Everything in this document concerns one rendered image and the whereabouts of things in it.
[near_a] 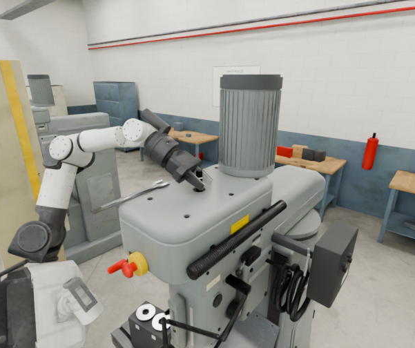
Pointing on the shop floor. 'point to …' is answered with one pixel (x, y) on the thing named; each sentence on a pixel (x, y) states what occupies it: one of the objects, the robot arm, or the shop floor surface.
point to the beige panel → (6, 152)
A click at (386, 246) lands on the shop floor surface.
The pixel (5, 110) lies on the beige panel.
